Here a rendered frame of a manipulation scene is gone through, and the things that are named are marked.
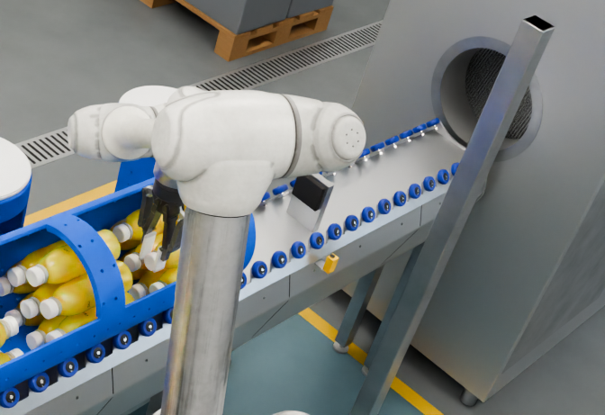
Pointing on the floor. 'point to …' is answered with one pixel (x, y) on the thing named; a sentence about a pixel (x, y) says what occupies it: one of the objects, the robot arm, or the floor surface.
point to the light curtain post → (455, 209)
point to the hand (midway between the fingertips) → (154, 252)
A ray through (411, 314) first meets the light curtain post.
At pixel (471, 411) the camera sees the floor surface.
